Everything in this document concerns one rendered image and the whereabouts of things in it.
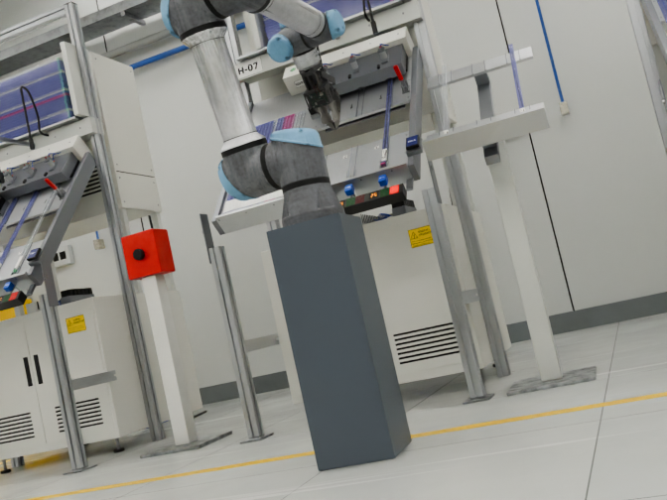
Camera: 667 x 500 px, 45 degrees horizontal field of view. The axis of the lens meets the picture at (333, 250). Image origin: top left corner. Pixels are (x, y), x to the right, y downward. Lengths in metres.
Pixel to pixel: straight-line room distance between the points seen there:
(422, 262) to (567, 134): 1.81
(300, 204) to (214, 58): 0.41
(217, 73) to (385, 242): 1.04
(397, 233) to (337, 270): 0.98
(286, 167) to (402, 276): 0.98
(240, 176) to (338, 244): 0.32
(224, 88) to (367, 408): 0.81
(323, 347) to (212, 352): 3.16
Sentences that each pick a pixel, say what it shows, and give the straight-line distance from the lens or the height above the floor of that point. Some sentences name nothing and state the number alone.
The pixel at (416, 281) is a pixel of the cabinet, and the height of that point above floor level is 0.39.
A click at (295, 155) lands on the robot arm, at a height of 0.71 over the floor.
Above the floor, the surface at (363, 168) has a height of 0.76.
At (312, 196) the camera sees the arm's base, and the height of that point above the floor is 0.60.
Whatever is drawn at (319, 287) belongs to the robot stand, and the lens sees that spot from 1.80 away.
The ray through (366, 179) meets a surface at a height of 0.72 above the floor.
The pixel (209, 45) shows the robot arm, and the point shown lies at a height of 1.01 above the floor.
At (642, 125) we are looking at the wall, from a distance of 4.34.
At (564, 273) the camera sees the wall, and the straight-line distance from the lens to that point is 4.31.
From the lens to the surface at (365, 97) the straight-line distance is 2.87.
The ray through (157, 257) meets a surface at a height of 0.67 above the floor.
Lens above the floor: 0.32
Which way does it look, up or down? 5 degrees up
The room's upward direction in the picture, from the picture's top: 13 degrees counter-clockwise
